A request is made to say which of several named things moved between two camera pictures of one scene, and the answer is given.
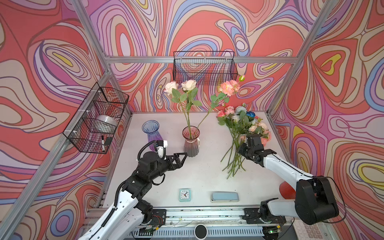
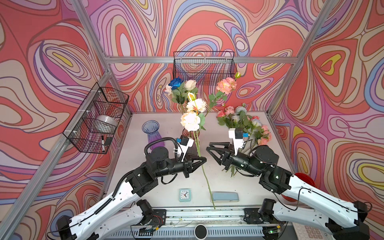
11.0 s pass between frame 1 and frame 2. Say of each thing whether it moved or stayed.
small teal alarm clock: stayed
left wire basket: stayed
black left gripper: moved
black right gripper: moved
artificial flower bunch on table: stayed
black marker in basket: stayed
